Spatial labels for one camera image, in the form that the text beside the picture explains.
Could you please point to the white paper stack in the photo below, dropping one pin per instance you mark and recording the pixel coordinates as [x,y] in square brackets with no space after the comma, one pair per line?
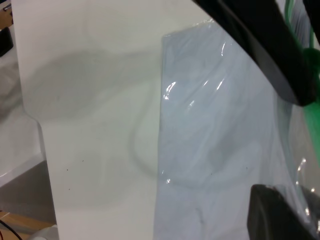
[212,137]

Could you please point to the black box device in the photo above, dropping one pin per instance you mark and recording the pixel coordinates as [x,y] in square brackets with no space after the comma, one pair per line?
[5,41]

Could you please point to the clear plastic zipper bag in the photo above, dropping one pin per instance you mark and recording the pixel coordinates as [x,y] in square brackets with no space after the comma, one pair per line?
[312,120]

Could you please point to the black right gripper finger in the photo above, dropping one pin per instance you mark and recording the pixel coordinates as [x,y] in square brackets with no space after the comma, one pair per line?
[270,37]
[313,20]
[270,217]

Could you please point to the white plastic object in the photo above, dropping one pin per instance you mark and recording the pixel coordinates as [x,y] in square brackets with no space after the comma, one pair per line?
[47,232]

